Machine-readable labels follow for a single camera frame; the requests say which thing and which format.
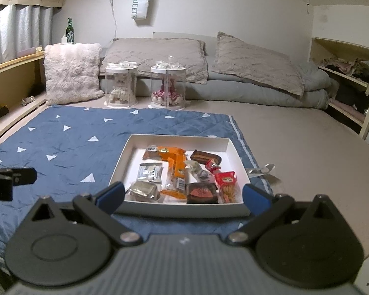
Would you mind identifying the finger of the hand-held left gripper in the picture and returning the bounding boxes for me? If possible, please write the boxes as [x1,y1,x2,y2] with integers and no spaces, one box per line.
[0,166,38,187]

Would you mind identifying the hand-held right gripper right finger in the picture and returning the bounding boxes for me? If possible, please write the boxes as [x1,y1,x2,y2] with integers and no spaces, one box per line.
[228,183,339,247]

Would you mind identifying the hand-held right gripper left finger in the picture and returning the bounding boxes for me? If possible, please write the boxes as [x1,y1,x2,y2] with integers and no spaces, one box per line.
[28,182,142,248]

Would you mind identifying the silver foil snack packet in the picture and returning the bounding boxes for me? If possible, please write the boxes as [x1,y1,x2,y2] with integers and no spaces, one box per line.
[126,181,161,203]

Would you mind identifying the red biscuit stick packet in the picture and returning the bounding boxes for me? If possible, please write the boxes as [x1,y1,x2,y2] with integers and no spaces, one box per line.
[214,171,238,204]

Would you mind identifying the white cardboard box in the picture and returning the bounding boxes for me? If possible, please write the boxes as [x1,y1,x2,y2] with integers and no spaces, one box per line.
[110,133,252,219]

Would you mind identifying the grey label snack packet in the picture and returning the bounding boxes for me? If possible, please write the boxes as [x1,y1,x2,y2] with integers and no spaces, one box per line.
[136,162,164,182]

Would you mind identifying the dark round cake packet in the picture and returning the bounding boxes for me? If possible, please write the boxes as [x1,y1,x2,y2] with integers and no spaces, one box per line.
[185,182,219,205]

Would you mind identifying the red candy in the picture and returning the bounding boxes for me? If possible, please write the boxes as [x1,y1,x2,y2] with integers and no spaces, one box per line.
[205,158,222,173]

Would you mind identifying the orange snack packet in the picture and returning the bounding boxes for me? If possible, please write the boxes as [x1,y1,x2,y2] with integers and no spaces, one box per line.
[161,157,188,199]
[142,145,186,162]

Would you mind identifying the brown chocolate bar wrapper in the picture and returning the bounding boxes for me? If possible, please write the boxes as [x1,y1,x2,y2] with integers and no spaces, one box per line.
[190,149,222,165]

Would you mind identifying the green clear candy packet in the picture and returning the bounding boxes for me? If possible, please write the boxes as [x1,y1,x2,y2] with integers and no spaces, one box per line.
[184,160,201,174]

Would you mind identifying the blue quilted triangle mat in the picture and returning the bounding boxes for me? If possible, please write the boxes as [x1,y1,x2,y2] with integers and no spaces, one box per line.
[0,104,273,262]

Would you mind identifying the curved wooden shelf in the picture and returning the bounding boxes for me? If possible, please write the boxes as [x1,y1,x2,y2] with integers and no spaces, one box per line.
[0,47,48,146]

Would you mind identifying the cream dress doll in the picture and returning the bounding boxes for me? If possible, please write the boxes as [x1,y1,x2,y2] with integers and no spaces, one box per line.
[109,78,130,105]

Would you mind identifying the grey folded duvet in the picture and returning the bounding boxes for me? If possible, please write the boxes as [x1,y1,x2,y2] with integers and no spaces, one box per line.
[98,31,340,109]

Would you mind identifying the fluffy white pillow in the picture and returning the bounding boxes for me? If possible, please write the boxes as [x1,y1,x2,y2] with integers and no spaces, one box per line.
[44,43,105,105]

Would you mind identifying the pink dress doll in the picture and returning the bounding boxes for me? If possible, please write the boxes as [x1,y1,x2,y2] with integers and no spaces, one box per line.
[152,78,183,106]

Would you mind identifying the clear case with cream doll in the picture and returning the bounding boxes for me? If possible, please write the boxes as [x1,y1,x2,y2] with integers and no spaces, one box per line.
[105,62,138,109]

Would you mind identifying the grey white curtain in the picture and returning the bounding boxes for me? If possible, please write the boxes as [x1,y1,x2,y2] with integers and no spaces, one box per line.
[0,4,54,68]

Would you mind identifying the clear case with pink doll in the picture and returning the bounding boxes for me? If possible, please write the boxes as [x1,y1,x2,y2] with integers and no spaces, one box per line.
[149,56,186,110]

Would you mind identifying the grey textured pillow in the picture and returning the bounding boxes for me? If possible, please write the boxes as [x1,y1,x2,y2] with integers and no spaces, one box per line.
[211,31,305,96]

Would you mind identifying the dark folded clothes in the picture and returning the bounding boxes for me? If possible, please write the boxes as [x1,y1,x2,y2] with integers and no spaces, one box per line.
[334,83,369,116]

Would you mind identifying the flat grey pillow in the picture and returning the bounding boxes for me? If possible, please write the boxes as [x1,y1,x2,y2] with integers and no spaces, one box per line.
[99,38,209,86]

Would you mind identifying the green glass bottle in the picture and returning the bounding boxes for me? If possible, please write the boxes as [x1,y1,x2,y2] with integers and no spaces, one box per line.
[66,17,75,44]

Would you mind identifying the pile of light clothes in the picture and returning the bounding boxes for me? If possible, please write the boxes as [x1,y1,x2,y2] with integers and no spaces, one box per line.
[318,56,369,82]

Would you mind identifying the wooden clothes shelf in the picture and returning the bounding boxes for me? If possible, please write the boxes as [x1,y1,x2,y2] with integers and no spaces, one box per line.
[309,37,369,139]

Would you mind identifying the white hanging cable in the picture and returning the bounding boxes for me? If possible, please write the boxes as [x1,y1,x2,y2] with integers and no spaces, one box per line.
[109,0,118,42]

